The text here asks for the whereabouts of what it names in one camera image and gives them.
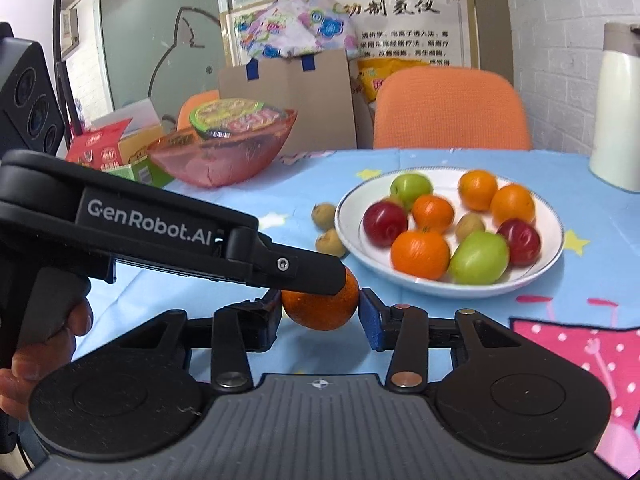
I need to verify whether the tan cardboard box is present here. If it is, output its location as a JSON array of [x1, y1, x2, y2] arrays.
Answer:
[[118, 127, 173, 166]]

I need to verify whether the small green apple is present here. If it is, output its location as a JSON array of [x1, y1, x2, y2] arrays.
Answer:
[[390, 173, 434, 211]]

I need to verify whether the small smooth orange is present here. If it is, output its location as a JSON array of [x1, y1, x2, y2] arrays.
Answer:
[[458, 170, 499, 212]]

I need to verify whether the small orange chair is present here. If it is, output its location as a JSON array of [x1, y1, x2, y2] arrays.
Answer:
[[176, 89, 221, 133]]

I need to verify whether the green cardboard box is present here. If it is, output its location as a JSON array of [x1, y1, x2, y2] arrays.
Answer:
[[102, 152, 176, 188]]

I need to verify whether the white ceramic plate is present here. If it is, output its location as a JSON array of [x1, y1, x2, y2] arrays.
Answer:
[[334, 166, 566, 298]]

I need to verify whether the person's left hand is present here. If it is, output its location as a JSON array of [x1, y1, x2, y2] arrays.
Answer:
[[0, 296, 94, 423]]

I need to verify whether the red snack box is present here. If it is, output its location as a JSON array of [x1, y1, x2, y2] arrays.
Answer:
[[65, 119, 133, 171]]

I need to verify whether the wall poster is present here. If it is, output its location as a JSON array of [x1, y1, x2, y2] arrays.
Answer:
[[220, 0, 473, 73]]

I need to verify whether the white thermos jug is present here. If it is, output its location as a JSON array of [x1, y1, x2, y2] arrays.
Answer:
[[589, 22, 640, 192]]

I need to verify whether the cardboard bag with blue handles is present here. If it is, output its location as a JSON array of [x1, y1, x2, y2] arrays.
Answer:
[[217, 49, 358, 158]]

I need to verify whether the large orange chair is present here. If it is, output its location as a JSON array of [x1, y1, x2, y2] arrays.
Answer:
[[372, 66, 532, 151]]

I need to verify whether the textured orange mandarin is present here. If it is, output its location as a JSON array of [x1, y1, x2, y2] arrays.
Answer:
[[412, 195, 456, 234], [281, 266, 361, 332], [390, 228, 452, 281]]

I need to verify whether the pink glass bowl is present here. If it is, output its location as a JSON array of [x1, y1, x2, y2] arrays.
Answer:
[[146, 108, 298, 189]]

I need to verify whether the floral cloth bundle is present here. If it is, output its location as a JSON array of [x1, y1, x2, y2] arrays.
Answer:
[[235, 0, 361, 63]]

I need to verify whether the red plum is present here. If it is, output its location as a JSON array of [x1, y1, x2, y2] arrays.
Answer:
[[496, 218, 542, 267], [362, 201, 409, 247]]

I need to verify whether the white paper envelope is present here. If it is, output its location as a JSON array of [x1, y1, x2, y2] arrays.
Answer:
[[90, 97, 163, 133]]

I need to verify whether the blue printed tablecloth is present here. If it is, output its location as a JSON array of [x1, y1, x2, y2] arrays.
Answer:
[[75, 147, 640, 466]]

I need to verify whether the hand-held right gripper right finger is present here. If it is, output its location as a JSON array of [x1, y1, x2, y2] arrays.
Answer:
[[359, 288, 518, 395]]

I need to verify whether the large green apple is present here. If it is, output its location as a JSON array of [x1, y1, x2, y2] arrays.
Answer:
[[447, 231, 511, 286]]

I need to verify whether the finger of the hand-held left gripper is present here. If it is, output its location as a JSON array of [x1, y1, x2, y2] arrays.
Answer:
[[225, 227, 347, 296]]

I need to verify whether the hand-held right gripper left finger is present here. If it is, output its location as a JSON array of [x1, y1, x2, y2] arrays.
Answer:
[[132, 289, 284, 393]]

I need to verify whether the large smooth orange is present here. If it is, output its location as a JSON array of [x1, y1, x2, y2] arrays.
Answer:
[[490, 184, 536, 226]]

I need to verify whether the yellow plastic bag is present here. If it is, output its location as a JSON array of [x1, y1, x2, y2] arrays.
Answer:
[[355, 57, 426, 106]]

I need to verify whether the instant noodle cup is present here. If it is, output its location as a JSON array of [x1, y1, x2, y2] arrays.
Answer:
[[188, 99, 287, 141]]

